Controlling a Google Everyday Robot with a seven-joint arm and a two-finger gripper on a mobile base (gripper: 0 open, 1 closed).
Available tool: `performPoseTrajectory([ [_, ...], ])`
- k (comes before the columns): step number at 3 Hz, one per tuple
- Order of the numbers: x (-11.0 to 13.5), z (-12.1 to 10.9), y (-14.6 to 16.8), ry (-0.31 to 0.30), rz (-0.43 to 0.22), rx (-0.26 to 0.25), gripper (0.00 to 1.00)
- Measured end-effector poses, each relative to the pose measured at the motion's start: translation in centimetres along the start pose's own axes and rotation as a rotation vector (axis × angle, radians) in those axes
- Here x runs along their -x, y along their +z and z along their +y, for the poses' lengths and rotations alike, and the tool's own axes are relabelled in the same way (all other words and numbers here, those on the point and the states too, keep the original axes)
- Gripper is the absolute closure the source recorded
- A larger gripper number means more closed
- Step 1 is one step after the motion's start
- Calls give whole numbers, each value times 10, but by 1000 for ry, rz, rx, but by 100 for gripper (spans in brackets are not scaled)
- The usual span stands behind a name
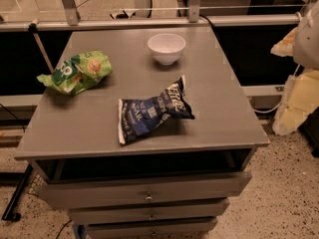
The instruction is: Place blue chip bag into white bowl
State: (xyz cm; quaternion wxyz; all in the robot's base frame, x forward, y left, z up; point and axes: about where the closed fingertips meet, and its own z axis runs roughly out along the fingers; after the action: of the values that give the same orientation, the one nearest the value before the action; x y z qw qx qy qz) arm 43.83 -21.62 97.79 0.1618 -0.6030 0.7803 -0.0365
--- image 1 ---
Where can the green chip bag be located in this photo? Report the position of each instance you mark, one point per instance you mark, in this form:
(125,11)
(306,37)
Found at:
(78,73)

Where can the black floor stand bar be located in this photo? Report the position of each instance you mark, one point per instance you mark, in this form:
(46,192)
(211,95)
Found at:
(19,181)

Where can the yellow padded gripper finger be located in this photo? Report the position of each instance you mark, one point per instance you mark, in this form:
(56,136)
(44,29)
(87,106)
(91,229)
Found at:
(300,99)
(284,47)

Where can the white bowl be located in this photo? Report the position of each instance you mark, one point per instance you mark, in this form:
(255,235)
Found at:
(166,48)

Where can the blue chip bag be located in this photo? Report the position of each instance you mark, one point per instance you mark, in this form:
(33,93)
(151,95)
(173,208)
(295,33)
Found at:
(140,117)

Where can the grey drawer cabinet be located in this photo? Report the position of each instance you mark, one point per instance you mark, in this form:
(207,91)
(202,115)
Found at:
(151,151)

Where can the metal frame rail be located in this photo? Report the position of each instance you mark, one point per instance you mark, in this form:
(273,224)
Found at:
(217,21)

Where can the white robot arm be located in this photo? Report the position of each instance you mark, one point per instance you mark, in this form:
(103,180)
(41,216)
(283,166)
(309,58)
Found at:
(306,44)

